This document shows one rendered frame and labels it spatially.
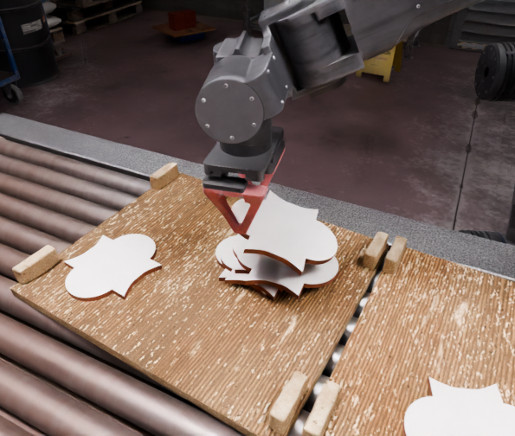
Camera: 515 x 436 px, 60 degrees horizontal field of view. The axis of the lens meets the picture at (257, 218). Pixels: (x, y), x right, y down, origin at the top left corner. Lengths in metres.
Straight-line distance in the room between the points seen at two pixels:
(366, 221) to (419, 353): 0.27
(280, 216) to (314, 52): 0.22
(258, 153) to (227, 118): 0.11
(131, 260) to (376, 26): 0.43
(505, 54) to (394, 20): 1.19
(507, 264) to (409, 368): 0.28
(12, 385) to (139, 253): 0.22
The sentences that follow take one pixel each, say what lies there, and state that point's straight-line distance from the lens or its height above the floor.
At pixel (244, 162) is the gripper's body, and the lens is 0.46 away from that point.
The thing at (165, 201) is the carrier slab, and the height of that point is 0.94.
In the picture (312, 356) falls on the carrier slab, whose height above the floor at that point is 0.94.
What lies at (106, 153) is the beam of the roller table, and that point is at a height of 0.92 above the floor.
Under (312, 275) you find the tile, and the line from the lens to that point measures 0.57.
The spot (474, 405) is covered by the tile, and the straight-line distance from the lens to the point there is 0.54.
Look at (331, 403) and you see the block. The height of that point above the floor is 0.96.
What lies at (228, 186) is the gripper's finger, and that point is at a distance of 0.46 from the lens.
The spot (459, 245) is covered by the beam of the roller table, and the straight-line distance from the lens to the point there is 0.76.
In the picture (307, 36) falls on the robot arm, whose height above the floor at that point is 1.26.
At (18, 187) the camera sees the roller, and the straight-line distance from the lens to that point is 0.93.
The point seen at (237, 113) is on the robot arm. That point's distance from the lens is 0.37.
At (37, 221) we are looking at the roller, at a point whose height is 0.91.
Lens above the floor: 1.37
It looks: 37 degrees down
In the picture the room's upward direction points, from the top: straight up
